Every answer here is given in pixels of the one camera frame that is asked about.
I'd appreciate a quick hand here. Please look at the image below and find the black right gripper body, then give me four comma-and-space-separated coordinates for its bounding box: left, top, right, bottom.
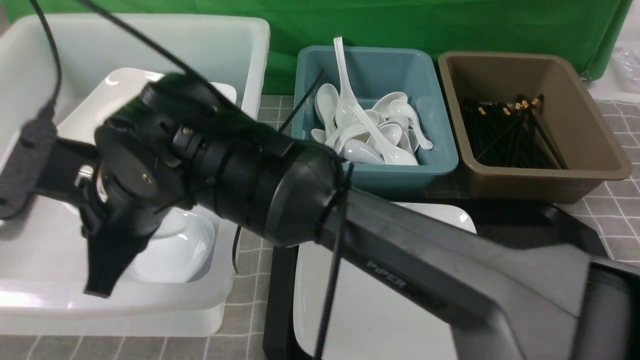
78, 72, 236, 239

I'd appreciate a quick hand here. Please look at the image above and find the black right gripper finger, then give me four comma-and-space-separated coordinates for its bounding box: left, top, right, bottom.
83, 222, 151, 299

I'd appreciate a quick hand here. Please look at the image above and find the small white square bowl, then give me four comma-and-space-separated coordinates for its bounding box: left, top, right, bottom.
127, 208, 216, 283

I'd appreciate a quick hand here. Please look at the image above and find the white ceramic soup spoon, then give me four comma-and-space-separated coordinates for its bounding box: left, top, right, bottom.
349, 104, 418, 166

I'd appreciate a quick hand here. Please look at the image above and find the large white square plate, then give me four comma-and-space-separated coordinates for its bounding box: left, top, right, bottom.
292, 201, 478, 360

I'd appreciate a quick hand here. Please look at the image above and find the large white plastic tub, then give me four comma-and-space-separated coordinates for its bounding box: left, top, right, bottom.
1, 14, 270, 337

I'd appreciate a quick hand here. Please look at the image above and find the stack of white square plates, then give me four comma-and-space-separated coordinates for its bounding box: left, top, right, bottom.
55, 68, 238, 151

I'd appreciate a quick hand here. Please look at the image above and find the upright white soup spoon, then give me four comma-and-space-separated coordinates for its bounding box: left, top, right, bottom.
333, 36, 359, 129

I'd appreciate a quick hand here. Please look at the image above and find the teal plastic bin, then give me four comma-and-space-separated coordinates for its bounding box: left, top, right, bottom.
291, 45, 458, 199

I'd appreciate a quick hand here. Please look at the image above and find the pile of white soup spoons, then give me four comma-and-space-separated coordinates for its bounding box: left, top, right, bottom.
309, 83, 435, 166

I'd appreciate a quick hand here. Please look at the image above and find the pile of black chopsticks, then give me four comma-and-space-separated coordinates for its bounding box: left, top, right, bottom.
458, 93, 568, 170

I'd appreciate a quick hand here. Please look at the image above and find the brown plastic bin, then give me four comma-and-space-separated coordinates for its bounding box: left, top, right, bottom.
438, 51, 633, 203

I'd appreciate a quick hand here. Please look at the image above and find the black plastic serving tray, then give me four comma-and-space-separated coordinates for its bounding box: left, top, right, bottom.
261, 195, 640, 360

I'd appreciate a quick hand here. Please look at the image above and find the green backdrop cloth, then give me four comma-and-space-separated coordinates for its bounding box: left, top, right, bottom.
0, 0, 633, 96

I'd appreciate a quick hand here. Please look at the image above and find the grey checkered tablecloth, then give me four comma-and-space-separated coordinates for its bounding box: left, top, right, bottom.
0, 95, 640, 360

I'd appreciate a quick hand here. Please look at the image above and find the clear plastic bag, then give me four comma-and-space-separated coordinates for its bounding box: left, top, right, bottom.
611, 47, 640, 94

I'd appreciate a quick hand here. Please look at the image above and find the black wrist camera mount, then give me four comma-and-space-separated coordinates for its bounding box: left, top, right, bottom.
0, 117, 98, 221

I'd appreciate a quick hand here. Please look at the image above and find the black cable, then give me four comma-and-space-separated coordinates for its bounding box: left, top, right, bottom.
27, 0, 63, 121

